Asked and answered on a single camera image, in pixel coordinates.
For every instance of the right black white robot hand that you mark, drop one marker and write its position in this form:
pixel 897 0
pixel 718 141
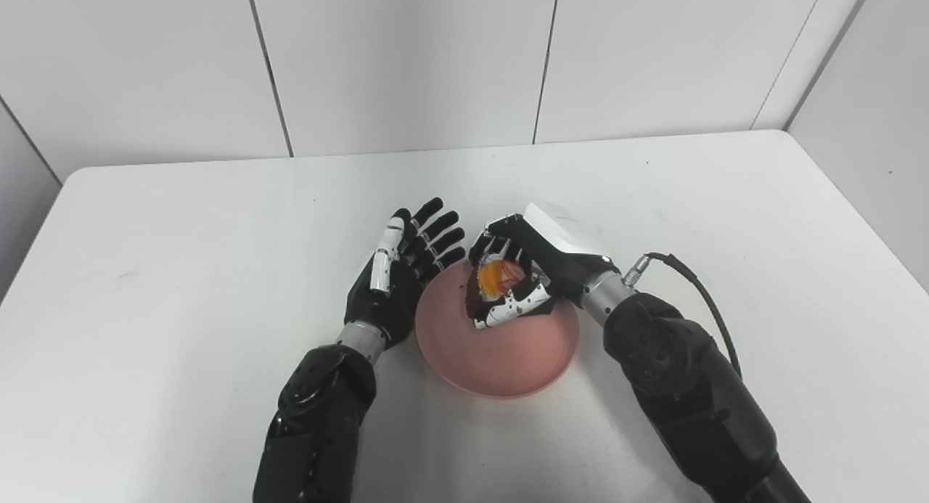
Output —
pixel 570 256

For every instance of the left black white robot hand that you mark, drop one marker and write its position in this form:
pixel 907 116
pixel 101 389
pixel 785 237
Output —
pixel 385 307

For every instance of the chocolate cake slice with fruit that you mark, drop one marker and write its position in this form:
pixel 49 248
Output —
pixel 497 276

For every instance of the pink round plate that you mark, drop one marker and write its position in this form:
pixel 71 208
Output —
pixel 501 358

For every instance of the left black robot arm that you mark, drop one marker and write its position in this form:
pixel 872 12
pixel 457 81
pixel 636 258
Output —
pixel 319 416

